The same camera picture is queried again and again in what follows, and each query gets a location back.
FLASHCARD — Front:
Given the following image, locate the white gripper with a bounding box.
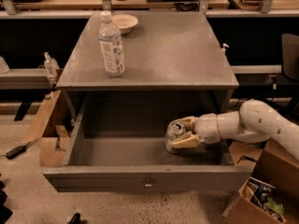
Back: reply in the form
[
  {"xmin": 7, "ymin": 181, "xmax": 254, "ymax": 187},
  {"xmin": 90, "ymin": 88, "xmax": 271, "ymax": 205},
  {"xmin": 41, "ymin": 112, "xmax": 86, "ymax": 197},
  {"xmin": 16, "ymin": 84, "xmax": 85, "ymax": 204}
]
[{"xmin": 170, "ymin": 113, "xmax": 220, "ymax": 149}]

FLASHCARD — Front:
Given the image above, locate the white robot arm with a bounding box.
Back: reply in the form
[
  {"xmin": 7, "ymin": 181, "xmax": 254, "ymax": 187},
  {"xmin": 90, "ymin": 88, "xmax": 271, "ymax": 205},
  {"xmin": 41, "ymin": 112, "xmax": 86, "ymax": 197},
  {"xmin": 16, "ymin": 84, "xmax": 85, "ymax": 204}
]
[{"xmin": 165, "ymin": 100, "xmax": 299, "ymax": 160}]

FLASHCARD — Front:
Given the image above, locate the open grey top drawer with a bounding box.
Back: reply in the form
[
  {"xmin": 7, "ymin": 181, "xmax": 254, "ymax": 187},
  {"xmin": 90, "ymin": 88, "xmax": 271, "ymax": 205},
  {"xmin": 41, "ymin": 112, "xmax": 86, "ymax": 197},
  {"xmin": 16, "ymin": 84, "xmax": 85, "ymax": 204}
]
[{"xmin": 44, "ymin": 100, "xmax": 251, "ymax": 192}]

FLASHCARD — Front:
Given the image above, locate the grey cabinet counter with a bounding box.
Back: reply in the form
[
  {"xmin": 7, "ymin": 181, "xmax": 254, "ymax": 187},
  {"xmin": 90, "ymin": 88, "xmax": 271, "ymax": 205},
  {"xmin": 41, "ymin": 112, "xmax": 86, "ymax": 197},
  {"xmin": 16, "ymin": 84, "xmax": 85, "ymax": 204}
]
[{"xmin": 58, "ymin": 11, "xmax": 238, "ymax": 123}]

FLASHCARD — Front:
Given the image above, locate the white pump dispenser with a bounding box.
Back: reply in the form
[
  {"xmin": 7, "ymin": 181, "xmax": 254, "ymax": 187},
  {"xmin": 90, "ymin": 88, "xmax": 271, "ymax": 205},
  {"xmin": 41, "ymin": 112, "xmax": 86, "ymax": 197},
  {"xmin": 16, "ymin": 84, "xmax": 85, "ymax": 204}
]
[{"xmin": 221, "ymin": 43, "xmax": 230, "ymax": 54}]

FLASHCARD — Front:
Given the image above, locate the cardboard box with magazines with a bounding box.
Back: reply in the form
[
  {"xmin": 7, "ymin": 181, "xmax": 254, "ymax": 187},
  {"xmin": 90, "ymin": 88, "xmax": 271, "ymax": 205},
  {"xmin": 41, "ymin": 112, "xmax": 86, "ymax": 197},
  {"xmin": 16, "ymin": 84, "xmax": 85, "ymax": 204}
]
[{"xmin": 223, "ymin": 140, "xmax": 299, "ymax": 224}]

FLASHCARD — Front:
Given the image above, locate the clear plastic water bottle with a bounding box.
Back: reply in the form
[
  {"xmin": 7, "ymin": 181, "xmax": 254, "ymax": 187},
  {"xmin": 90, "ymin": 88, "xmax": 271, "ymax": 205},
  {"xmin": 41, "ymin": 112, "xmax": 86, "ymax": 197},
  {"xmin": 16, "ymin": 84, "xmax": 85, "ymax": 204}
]
[{"xmin": 98, "ymin": 11, "xmax": 125, "ymax": 77}]

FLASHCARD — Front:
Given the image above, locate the white paper bowl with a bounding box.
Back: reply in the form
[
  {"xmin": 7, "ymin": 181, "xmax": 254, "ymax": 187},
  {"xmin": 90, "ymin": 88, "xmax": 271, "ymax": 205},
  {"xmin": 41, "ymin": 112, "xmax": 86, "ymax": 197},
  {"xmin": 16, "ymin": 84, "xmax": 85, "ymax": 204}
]
[{"xmin": 112, "ymin": 14, "xmax": 138, "ymax": 35}]

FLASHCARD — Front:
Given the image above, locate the wooden crate left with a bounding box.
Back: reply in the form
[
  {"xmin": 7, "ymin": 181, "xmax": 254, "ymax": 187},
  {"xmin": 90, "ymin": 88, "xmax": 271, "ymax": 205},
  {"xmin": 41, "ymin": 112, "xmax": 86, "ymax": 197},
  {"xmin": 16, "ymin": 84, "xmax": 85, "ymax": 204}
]
[{"xmin": 21, "ymin": 91, "xmax": 70, "ymax": 167}]

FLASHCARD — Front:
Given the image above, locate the small sanitizer bottle left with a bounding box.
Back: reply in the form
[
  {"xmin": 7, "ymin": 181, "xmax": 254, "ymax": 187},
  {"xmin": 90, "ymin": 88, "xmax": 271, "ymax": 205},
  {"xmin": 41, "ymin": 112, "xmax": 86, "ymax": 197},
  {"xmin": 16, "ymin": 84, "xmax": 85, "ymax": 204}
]
[{"xmin": 44, "ymin": 52, "xmax": 59, "ymax": 77}]

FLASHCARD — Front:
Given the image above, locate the black power adapter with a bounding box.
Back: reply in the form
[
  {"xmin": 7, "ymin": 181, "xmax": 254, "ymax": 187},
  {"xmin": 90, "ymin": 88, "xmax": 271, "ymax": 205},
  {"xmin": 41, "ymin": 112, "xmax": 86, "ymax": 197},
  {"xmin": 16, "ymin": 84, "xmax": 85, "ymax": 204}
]
[{"xmin": 6, "ymin": 146, "xmax": 26, "ymax": 160}]

